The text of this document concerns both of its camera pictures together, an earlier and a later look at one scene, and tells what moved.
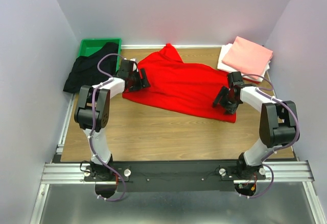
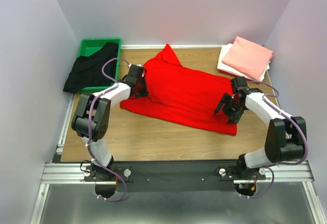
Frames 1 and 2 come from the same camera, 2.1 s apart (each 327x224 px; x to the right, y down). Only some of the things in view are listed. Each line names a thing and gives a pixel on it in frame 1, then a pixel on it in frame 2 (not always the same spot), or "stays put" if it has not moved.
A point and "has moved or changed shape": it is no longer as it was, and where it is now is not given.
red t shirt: [188, 87] has moved or changed shape
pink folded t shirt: [247, 57] stays put
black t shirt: [85, 71] stays put
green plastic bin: [89, 46] stays put
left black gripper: [139, 80] -> [139, 88]
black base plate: [173, 176] stays put
